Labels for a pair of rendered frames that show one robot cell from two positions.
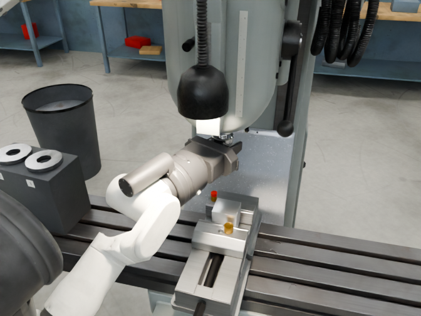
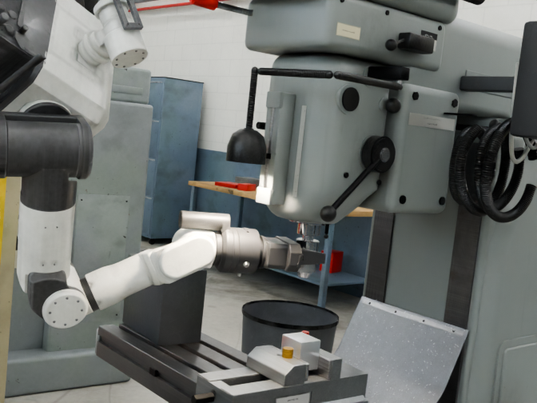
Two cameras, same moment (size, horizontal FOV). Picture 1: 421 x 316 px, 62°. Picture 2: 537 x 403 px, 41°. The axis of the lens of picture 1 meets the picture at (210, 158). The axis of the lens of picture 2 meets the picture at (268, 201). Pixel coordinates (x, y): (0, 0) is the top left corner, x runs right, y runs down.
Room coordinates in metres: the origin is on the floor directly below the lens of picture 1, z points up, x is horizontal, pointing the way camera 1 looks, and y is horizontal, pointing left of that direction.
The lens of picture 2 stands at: (-0.58, -0.79, 1.47)
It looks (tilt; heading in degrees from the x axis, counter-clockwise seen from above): 5 degrees down; 36
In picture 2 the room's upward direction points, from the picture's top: 6 degrees clockwise
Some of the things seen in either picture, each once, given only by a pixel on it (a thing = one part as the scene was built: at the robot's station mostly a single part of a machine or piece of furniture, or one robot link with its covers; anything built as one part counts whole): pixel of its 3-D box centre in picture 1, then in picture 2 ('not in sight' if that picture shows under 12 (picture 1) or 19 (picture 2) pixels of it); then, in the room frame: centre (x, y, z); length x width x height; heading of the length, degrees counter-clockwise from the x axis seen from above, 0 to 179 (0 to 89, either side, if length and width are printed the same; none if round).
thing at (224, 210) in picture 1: (226, 215); (300, 351); (0.63, -0.04, 1.04); 0.06 x 0.05 x 0.06; 74
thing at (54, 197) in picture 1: (38, 185); (163, 294); (0.76, 0.48, 1.03); 0.22 x 0.12 x 0.20; 71
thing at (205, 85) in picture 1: (202, 88); (247, 145); (0.45, 0.01, 1.45); 0.07 x 0.07 x 0.06
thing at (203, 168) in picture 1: (195, 167); (262, 253); (0.56, 0.03, 1.24); 0.13 x 0.12 x 0.10; 53
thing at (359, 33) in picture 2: not in sight; (346, 36); (0.68, -0.04, 1.68); 0.34 x 0.24 x 0.10; 167
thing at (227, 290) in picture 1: (222, 241); (285, 380); (0.60, -0.03, 0.99); 0.35 x 0.15 x 0.11; 164
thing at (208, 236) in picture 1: (220, 238); (276, 365); (0.58, -0.02, 1.02); 0.12 x 0.06 x 0.04; 74
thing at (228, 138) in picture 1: (222, 136); (307, 241); (0.64, -0.03, 1.26); 0.05 x 0.05 x 0.01
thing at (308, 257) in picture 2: (234, 152); (311, 257); (0.62, -0.05, 1.24); 0.06 x 0.02 x 0.03; 143
